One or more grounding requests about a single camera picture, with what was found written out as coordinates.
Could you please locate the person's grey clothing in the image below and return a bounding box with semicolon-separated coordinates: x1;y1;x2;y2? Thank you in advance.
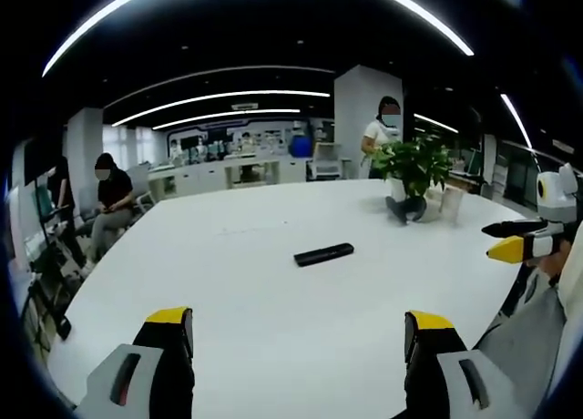
473;236;583;419

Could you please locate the blue water barrel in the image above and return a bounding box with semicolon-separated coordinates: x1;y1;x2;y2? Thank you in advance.
289;135;314;158

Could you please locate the black remote control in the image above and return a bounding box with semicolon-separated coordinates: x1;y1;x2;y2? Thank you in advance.
293;242;355;268

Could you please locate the white low cabinet row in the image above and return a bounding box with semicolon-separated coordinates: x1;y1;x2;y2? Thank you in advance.
148;156;307;200

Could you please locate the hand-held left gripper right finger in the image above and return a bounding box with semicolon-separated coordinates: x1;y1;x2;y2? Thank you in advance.
404;310;529;419

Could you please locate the small beige cup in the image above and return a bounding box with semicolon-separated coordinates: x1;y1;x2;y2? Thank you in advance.
439;185;465;223

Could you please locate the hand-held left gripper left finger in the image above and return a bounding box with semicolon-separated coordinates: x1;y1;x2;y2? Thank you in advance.
74;306;197;419

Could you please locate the black equipment cart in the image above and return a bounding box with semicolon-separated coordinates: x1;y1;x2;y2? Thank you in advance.
22;181;87;342

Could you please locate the white office chair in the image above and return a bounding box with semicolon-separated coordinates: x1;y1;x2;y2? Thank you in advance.
122;163;159;220
305;142;352;181

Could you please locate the green potted plant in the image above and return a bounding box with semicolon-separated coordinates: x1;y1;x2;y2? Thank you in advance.
369;135;455;225

